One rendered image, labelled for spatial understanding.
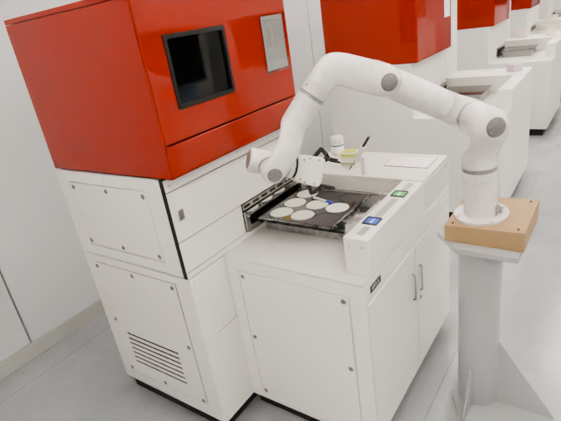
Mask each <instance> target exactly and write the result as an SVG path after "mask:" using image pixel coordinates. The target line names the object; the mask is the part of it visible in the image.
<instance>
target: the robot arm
mask: <svg viewBox="0 0 561 421"><path fill-rule="evenodd" d="M336 86H342V87H346V88H349V89H354V90H356V91H360V92H363V93H365V94H371V95H376V96H382V97H386V98H388V99H390V100H393V101H395V102H397V103H399V104H402V105H404V106H407V107H408V108H410V109H414V110H416V111H418V112H421V113H423V114H426V115H428V116H431V117H433V118H435V119H439V120H441V121H442V122H444V123H446V124H449V125H451V126H452V127H453V128H455V129H457V130H459V131H461V132H463V133H464V134H467V135H469V136H470V140H471V143H470V146H469V149H467V150H466V151H465V152H464V153H463V154H462V192H463V205H460V206H459V207H458V208H456V210H455V211H454V217H455V219H456V220H457V221H459V222H461V223H463V224H465V225H469V226H493V225H497V224H499V223H501V222H504V221H505V220H507V218H508V217H509V209H508V208H507V207H506V206H505V205H503V204H500V203H498V152H499V150H500V148H501V147H502V145H503V143H504V141H505V140H506V138H507V137H508V132H509V122H508V117H507V115H506V114H505V113H504V112H503V110H501V109H500V108H499V107H496V106H494V105H491V104H488V103H485V102H483V101H480V100H478V99H474V98H470V97H467V96H464V95H461V94H457V93H454V92H452V91H450V90H448V89H445V88H443V87H441V86H438V85H436V84H434V83H431V82H429V81H427V80H425V79H422V78H419V77H417V76H416V75H413V74H410V73H408V72H405V71H403V70H401V69H399V68H396V67H395V66H393V65H392V64H389V63H385V62H382V61H380V60H375V59H370V58H364V57H361V56H356V55H353V54H349V53H328V54H326V55H324V56H323V57H321V58H320V59H319V61H318V62H317V63H316V65H315V67H314V68H313V69H312V70H311V72H310V74H309V75H308V77H307V78H306V81H305V82H304V83H303V84H302V86H301V88H300V90H299V91H298V93H297V94H296V96H295V98H294V99H293V100H292V102H291V104H290V106H289V107H288V109H287V111H286V112H285V113H284V115H283V117H282V119H281V122H280V136H279V139H278V142H277V144H276V147H275V149H274V151H272V150H263V149H259V148H254V147H251V148H250V149H249V151H248V154H247V157H246V162H245V167H246V170H247V171H248V172H251V173H256V174H260V175H262V177H263V178H264V180H265V181H266V182H268V183H270V184H276V183H278V182H280V181H281V180H283V179H284V178H285V180H288V179H290V178H291V179H292V180H293V181H295V182H298V183H302V184H305V185H307V188H308V190H309V194H310V195H314V194H315V193H318V192H320V191H321V190H324V189H326V190H331V189H335V186H333V185H325V184H321V180H322V176H323V172H324V168H325V163H326V162H327V161H330V162H334V163H338V164H340V163H341V162H340V161H338V159H336V158H331V157H330V156H329V155H328V153H327V152H326V151H325V150H324V149H323V148H322V147H320V148H319V149H318V150H317V151H316V152H315V154H314V155H299V153H300V151H301V146H302V143H303V138H304V133H305V132H306V129H307V127H308V126H309V124H310V123H311V121H312V120H313V119H314V118H315V116H316V114H317V113H318V111H319V110H320V108H321V106H322V105H323V104H324V103H325V101H326V99H327V98H328V96H329V95H330V93H331V91H332V90H333V89H334V88H335V87H336ZM320 153H322V154H323V155H324V156H325V157H323V158H321V157H318V155H319V154H320ZM311 186H318V187H317V188H316V189H314V190H312V188H311Z"/></svg>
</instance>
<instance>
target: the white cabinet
mask: <svg viewBox="0 0 561 421"><path fill-rule="evenodd" d="M448 219H449V185H447V186H446V187H445V188H444V189H443V191H442V192H441V193H440V194H439V196H438V197H437V198H436V199H435V201H433V203H431V205H430V206H429V207H428V208H427V209H426V211H425V214H424V215H423V216H422V218H421V219H420V220H419V221H418V223H417V224H416V225H415V226H414V227H413V228H412V229H411V231H410V232H409V233H408V234H407V236H406V237H405V238H404V239H403V240H402V242H401V243H400V244H399V245H398V247H397V248H396V249H395V250H394V252H393V253H392V254H391V255H390V256H389V257H388V258H387V259H386V261H385V262H384V263H383V264H382V266H381V267H380V268H379V269H378V270H377V272H376V273H375V274H374V275H373V277H372V278H371V279H370V280H369V282H368V283H367V284H366V285H365V286H364V287H358V286H354V285H350V284H346V283H342V282H335V281H332V280H327V279H324V278H319V277H316V276H309V275H305V274H301V273H297V272H293V271H287V270H282V269H279V268H274V267H271V266H264V265H260V264H256V263H252V262H248V261H242V260H237V259H234V258H229V257H226V256H225V264H226V267H227V271H228V275H229V279H230V286H231V290H232V294H233V298H234V302H235V309H236V312H237V317H238V320H239V324H240V331H241V336H242V339H243V343H244V347H245V354H246V358H247V362H248V366H249V370H250V376H251V381H252V384H253V389H254V392H255V393H258V394H259V395H260V398H261V400H263V401H265V402H267V403H270V404H272V405H275V406H276V407H278V408H282V409H284V410H286V411H288V412H290V413H293V414H295V415H298V416H300V417H302V418H305V419H307V420H309V421H391V420H392V417H393V415H394V413H395V412H396V411H397V408H398V406H399V404H400V402H401V401H402V399H403V397H404V395H405V393H406V391H407V390H408V388H409V386H410V384H411V382H412V380H413V378H414V377H415V375H416V373H417V370H418V369H419V367H420V365H421V364H422V361H423V359H424V358H425V356H426V354H427V352H428V350H429V348H430V347H431V345H432V342H433V340H434V339H435V337H436V335H437V333H438V331H439V329H440V328H441V326H442V324H443V322H444V320H445V318H446V316H447V315H448V313H449V311H450V294H449V247H448V246H447V245H446V244H445V243H444V242H443V241H442V240H441V239H440V238H439V237H438V236H437V232H438V230H439V229H440V228H441V227H442V225H443V224H444V223H445V221H448Z"/></svg>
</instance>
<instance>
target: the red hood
mask: <svg viewBox="0 0 561 421"><path fill-rule="evenodd" d="M4 23H5V28H6V30H7V32H8V36H9V39H10V42H11V44H12V46H13V51H14V53H15V56H16V58H17V61H18V65H19V68H20V70H21V72H22V75H23V79H24V82H25V84H26V86H27V89H28V93H29V96H30V99H31V100H32V103H33V107H34V110H35V113H36V115H37V117H38V122H39V124H40V126H41V129H42V132H43V136H44V138H45V140H46V143H47V146H48V150H49V153H50V155H51V157H52V160H53V164H54V167H55V168H62V169H70V170H85V171H93V172H101V173H109V174H117V175H132V176H140V177H149V178H156V179H165V180H175V179H177V178H179V177H180V176H182V175H185V174H187V173H189V172H191V171H193V170H196V169H198V168H199V167H201V166H203V165H206V164H208V163H210V162H212V161H214V160H217V159H219V158H220V157H222V156H224V155H227V154H229V153H230V152H233V151H235V150H237V149H239V148H241V147H243V146H245V145H247V144H249V143H251V142H253V141H256V140H258V139H260V138H262V137H264V136H266V135H268V134H270V133H272V132H274V131H277V130H278V129H280V128H281V119H282V117H283V115H284V113H285V112H286V111H287V109H288V107H289V106H290V104H291V102H292V100H293V99H294V98H295V96H296V92H295V85H294V79H293V73H292V67H291V55H290V48H289V42H288V35H287V29H286V17H285V10H284V4H283V0H82V1H78V2H75V3H70V4H66V5H63V6H59V7H55V8H50V9H47V10H43V11H40V12H36V13H30V14H27V15H24V16H21V17H17V18H11V19H8V20H4ZM7 25H8V26H7Z"/></svg>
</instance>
